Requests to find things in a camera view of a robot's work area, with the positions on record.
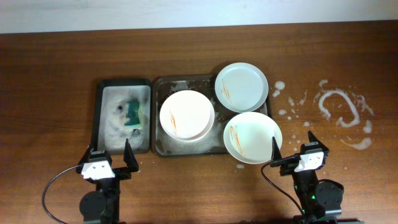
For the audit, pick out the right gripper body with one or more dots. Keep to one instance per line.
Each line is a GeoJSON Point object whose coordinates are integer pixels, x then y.
{"type": "Point", "coordinates": [288, 169]}

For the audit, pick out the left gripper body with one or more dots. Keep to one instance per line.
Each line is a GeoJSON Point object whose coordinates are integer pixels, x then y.
{"type": "Point", "coordinates": [120, 173]}

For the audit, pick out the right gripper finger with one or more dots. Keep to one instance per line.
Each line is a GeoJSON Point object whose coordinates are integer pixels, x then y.
{"type": "Point", "coordinates": [275, 150]}
{"type": "Point", "coordinates": [315, 143]}

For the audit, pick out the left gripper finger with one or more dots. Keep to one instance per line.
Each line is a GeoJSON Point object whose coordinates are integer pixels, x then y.
{"type": "Point", "coordinates": [86, 155]}
{"type": "Point", "coordinates": [129, 158]}

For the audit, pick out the white plate with sauce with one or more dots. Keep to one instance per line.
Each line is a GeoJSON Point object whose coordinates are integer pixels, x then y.
{"type": "Point", "coordinates": [248, 137]}

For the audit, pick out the green yellow sponge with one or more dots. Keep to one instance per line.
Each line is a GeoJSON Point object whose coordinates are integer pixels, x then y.
{"type": "Point", "coordinates": [133, 115]}

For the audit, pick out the pinkish white plate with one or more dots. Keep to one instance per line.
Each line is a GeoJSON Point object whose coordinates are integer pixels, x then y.
{"type": "Point", "coordinates": [187, 115]}

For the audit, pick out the pale grey-green plate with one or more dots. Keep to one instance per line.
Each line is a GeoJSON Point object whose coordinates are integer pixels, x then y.
{"type": "Point", "coordinates": [241, 87]}

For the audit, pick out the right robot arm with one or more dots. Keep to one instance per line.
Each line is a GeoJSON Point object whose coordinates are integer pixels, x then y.
{"type": "Point", "coordinates": [319, 200]}

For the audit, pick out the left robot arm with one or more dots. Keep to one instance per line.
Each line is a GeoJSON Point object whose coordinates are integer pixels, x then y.
{"type": "Point", "coordinates": [102, 206]}

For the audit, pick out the small black soapy tray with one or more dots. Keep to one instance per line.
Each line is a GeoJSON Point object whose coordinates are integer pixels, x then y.
{"type": "Point", "coordinates": [109, 132]}

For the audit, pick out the large black plate tray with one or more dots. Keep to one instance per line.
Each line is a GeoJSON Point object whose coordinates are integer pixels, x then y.
{"type": "Point", "coordinates": [212, 142]}

